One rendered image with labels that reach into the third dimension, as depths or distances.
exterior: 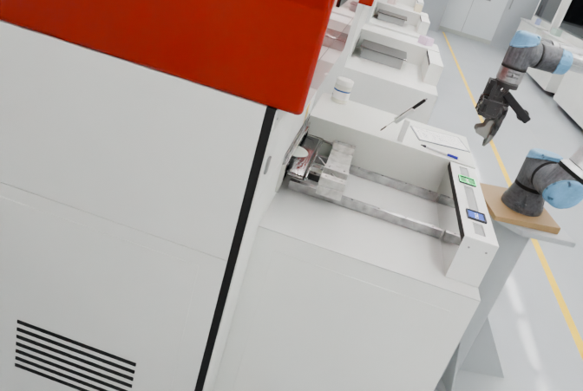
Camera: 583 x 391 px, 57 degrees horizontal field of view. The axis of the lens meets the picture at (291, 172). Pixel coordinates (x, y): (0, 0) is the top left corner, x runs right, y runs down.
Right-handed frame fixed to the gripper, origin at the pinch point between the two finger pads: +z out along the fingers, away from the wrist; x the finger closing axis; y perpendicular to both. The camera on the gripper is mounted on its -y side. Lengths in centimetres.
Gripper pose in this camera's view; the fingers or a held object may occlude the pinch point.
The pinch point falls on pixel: (487, 142)
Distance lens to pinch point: 182.2
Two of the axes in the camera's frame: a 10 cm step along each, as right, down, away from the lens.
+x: -2.0, 3.8, -9.1
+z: -2.5, 8.7, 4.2
